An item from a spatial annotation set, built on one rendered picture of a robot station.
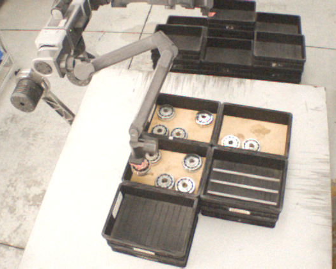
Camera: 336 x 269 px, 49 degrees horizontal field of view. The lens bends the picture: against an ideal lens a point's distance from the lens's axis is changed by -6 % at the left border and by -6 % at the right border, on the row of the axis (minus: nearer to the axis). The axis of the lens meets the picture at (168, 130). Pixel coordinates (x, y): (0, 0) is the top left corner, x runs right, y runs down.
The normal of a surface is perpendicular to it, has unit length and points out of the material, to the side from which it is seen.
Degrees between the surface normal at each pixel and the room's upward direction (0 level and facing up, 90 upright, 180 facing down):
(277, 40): 90
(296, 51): 0
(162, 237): 0
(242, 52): 0
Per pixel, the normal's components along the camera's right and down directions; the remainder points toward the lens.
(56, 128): -0.09, -0.59
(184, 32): -0.19, 0.80
